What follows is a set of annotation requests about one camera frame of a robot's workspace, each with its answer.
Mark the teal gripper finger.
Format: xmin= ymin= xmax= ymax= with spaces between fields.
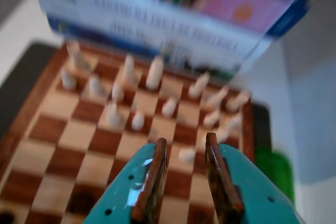
xmin=83 ymin=137 xmax=168 ymax=224
xmin=205 ymin=132 xmax=307 ymax=224

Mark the white chess queen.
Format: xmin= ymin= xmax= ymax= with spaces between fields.
xmin=215 ymin=129 xmax=230 ymax=144

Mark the white chess knight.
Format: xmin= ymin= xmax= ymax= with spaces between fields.
xmin=106 ymin=100 xmax=124 ymax=127
xmin=206 ymin=86 xmax=229 ymax=109

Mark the white chess rook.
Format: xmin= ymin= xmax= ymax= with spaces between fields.
xmin=225 ymin=90 xmax=250 ymax=112
xmin=65 ymin=40 xmax=90 ymax=74

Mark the dark chess pawn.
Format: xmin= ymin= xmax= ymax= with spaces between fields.
xmin=0 ymin=207 xmax=14 ymax=224

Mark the white chess bishop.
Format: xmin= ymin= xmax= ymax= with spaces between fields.
xmin=119 ymin=54 xmax=137 ymax=88
xmin=188 ymin=73 xmax=211 ymax=98

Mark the white chess king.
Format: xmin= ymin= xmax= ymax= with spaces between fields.
xmin=145 ymin=55 xmax=165 ymax=90

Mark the green plastic container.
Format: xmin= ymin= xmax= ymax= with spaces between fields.
xmin=256 ymin=150 xmax=294 ymax=208

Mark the wooden folding chessboard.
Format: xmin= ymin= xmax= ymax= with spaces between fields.
xmin=0 ymin=40 xmax=255 ymax=224

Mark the thin illustrated blue book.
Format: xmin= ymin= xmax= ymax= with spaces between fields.
xmin=52 ymin=22 xmax=237 ymax=80

